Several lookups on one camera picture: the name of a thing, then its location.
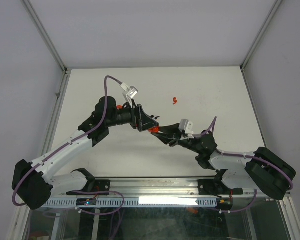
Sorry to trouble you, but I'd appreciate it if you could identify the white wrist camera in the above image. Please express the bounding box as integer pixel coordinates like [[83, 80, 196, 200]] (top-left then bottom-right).
[[178, 119, 194, 135], [120, 82, 139, 107]]

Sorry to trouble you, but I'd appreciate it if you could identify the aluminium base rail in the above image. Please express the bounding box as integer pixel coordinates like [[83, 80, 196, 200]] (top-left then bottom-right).
[[96, 176, 213, 197]]

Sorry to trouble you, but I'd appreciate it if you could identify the orange earbud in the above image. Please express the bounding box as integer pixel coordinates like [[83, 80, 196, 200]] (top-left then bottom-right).
[[172, 97, 178, 105]]

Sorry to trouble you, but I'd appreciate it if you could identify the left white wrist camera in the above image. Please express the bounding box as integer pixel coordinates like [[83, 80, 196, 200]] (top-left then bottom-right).
[[120, 82, 139, 107]]

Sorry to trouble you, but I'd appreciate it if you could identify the aluminium frame post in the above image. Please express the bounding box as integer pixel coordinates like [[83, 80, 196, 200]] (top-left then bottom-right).
[[22, 0, 71, 76], [241, 0, 285, 72]]

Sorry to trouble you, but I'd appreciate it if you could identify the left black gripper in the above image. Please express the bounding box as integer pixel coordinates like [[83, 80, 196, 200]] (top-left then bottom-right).
[[106, 99, 159, 132]]

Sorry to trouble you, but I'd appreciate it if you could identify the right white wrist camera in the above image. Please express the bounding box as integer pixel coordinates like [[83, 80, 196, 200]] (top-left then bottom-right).
[[178, 119, 194, 135]]

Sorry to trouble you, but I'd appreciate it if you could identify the left aluminium frame post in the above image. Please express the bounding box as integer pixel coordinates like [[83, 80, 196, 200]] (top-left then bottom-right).
[[22, 0, 71, 76]]

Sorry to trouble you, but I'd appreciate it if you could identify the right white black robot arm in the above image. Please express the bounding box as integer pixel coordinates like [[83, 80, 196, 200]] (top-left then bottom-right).
[[149, 120, 296, 200]]

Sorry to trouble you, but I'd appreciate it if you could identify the right aluminium frame post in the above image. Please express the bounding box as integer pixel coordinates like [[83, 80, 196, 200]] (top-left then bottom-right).
[[241, 0, 285, 72]]

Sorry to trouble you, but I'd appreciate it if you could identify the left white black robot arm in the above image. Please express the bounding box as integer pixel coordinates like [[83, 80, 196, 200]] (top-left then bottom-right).
[[12, 96, 159, 210]]

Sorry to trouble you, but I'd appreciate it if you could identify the white slotted cable duct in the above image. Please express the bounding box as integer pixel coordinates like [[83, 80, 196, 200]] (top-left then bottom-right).
[[43, 196, 217, 209]]

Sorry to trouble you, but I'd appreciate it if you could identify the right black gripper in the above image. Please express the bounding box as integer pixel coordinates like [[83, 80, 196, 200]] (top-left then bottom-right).
[[151, 123, 202, 154]]

